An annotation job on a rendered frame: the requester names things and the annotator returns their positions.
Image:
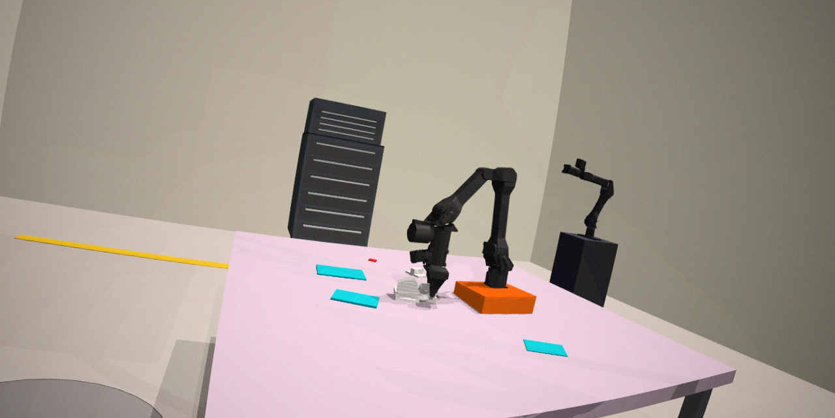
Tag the cyan flat bar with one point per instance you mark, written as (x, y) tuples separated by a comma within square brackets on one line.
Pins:
[(340, 272), (355, 298)]

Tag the teal flat plate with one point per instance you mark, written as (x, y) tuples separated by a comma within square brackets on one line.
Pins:
[(543, 347)]

